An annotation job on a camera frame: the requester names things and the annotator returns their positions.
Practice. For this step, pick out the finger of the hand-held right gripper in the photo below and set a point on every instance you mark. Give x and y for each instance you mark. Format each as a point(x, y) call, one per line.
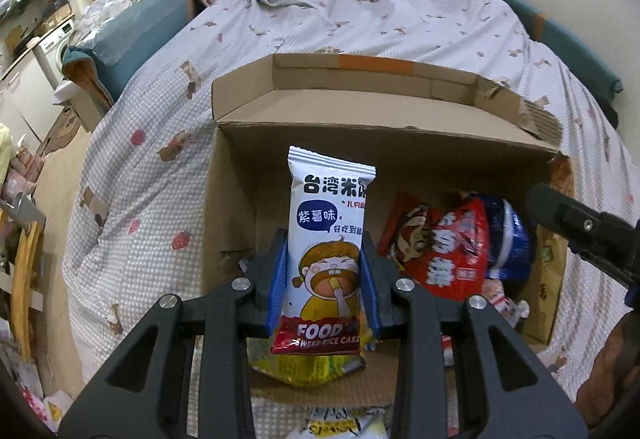
point(605, 264)
point(550, 211)

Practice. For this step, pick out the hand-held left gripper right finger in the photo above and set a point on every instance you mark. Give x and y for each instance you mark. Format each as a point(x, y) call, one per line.
point(370, 289)

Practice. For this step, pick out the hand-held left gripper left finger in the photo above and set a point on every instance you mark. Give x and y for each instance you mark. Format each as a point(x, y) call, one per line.
point(277, 289)

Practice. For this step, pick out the blue snack packet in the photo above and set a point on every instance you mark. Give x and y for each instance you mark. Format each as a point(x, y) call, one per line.
point(515, 244)

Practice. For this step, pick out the dark red cartoon snack packet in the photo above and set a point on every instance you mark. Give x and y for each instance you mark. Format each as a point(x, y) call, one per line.
point(405, 239)

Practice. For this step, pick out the white rice cake packet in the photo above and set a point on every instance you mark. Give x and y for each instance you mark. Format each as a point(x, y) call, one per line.
point(325, 229)

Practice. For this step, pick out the white and red snack packet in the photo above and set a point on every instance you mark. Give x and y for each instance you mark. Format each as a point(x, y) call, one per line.
point(502, 304)

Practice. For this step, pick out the person's right forearm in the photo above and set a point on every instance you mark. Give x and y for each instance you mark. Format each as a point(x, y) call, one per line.
point(610, 364)

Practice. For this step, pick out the white and yellow snack packet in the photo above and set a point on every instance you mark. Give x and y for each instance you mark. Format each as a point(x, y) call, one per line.
point(340, 424)

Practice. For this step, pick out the teal bed cushion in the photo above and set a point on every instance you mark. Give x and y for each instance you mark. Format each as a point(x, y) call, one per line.
point(565, 39)

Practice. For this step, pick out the wooden chair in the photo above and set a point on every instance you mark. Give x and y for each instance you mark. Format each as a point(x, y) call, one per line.
point(27, 279)

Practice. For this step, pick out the checked printed blanket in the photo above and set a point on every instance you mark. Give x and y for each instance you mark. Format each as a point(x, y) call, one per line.
point(400, 9)

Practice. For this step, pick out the white side table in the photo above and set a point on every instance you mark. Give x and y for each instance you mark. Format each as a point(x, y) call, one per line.
point(80, 111)

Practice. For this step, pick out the pile of papers and bags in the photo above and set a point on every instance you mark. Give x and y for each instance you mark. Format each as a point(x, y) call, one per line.
point(35, 399)

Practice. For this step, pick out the brown patterned rug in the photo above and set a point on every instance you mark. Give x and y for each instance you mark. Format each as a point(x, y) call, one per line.
point(60, 134)

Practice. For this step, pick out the white kitchen cabinet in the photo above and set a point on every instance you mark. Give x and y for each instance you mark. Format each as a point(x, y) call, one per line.
point(25, 89)

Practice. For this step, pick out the white washing machine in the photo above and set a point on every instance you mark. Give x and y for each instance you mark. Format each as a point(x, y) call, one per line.
point(52, 49)

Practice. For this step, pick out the small brown cardboard box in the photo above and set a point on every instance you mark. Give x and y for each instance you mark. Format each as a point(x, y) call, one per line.
point(57, 14)

